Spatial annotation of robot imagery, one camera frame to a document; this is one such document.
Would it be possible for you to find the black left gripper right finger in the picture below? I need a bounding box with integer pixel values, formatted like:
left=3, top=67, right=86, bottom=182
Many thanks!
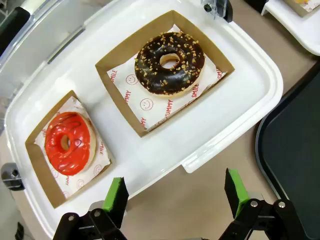
left=219, top=167, right=308, bottom=240

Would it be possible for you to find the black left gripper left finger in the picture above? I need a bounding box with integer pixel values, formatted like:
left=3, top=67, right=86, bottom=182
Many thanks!
left=52, top=176, right=130, bottom=240

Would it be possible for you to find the red glazed donut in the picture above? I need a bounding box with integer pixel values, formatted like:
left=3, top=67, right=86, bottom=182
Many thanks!
left=44, top=111, right=97, bottom=175

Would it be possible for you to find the brown cardboard donut tray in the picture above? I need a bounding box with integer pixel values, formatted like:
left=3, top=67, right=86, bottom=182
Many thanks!
left=284, top=0, right=320, bottom=18
left=24, top=89, right=114, bottom=209
left=95, top=9, right=236, bottom=138

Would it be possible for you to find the dark green serving tray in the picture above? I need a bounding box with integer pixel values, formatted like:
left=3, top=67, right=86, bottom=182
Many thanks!
left=254, top=65, right=320, bottom=240

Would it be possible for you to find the chocolate donut with nuts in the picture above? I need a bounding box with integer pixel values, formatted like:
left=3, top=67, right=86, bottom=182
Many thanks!
left=134, top=31, right=206, bottom=99

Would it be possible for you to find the white printed paper liner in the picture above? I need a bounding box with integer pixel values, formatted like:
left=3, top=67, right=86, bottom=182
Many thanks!
left=106, top=23, right=228, bottom=132
left=34, top=96, right=112, bottom=200

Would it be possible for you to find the clear hinge clip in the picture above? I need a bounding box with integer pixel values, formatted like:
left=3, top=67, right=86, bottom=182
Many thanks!
left=201, top=0, right=234, bottom=23
left=0, top=162, right=26, bottom=192

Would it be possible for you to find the white plastic container base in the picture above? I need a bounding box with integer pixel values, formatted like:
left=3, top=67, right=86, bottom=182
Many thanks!
left=260, top=0, right=320, bottom=57
left=3, top=0, right=284, bottom=240

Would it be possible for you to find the clear plastic container lid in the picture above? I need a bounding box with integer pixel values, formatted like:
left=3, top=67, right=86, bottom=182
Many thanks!
left=0, top=0, right=131, bottom=136

